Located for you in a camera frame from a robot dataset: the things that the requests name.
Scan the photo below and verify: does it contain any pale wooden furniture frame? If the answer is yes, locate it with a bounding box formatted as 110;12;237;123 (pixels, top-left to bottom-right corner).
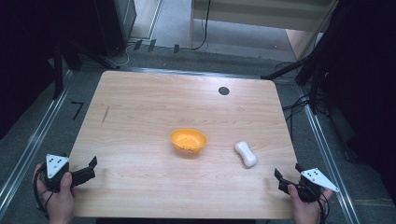
189;0;340;60

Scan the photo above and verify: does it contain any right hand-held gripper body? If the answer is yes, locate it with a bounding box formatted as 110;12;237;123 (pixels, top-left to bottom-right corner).
277;167;340;203

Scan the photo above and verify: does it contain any dark curtain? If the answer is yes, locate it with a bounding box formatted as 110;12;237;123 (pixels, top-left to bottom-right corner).
0;0;101;141
306;0;396;203

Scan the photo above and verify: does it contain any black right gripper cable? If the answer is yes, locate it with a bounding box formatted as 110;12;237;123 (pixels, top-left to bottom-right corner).
312;183;332;224

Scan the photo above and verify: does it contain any metal floor rail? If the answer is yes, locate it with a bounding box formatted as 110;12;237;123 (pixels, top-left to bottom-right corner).
297;85;362;224
122;66;263;80
0;70;75;216

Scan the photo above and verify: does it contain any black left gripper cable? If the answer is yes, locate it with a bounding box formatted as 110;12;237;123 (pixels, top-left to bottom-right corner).
32;170;54;219

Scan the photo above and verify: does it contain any black floor cables bundle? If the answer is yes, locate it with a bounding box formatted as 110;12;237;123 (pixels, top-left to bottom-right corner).
274;61;331;138

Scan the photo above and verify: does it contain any black hanging cable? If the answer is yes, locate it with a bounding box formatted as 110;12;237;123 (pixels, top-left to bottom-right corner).
190;0;213;51

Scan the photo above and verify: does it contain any black metal stand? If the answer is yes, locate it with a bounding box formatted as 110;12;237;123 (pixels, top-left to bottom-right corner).
261;46;331;116
50;36;121;101

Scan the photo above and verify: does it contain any dark cabinet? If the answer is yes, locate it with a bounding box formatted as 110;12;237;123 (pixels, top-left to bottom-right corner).
92;0;138;58

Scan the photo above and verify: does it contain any orange plastic bowl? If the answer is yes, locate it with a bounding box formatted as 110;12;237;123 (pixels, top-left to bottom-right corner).
168;128;208;154

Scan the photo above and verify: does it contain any person's left hand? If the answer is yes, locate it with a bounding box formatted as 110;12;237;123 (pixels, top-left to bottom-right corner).
33;162;77;224

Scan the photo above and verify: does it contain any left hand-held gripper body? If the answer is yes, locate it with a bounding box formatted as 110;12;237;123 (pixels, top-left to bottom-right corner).
42;153;73;193

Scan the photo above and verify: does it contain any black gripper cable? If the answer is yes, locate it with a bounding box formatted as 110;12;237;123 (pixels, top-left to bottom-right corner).
32;170;54;219
312;183;332;224

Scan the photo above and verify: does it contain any white bone-shaped toy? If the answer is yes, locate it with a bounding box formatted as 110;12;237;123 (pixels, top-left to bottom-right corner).
233;140;259;169

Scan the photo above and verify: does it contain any person's right hand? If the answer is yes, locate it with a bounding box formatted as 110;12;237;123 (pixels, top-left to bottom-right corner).
287;183;334;224

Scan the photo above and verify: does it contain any white floor cable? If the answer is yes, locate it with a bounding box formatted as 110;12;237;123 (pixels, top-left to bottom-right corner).
105;42;135;68

